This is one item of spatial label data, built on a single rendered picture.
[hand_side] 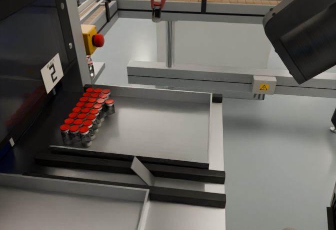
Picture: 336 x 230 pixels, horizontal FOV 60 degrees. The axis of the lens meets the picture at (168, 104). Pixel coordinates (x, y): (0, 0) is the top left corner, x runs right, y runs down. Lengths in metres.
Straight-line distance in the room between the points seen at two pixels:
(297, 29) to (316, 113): 2.25
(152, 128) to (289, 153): 1.44
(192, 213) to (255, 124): 1.70
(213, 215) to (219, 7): 1.12
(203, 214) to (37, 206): 0.31
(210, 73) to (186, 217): 1.20
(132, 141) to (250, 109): 1.75
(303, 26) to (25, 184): 0.55
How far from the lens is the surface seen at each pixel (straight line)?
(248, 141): 2.06
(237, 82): 1.70
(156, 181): 0.60
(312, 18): 0.26
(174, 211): 0.57
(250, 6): 1.51
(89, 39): 0.90
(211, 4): 1.50
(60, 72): 0.75
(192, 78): 1.69
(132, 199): 0.58
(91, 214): 0.58
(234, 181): 1.79
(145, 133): 0.71
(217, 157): 0.66
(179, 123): 0.74
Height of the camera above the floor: 1.35
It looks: 35 degrees down
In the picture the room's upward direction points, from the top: straight up
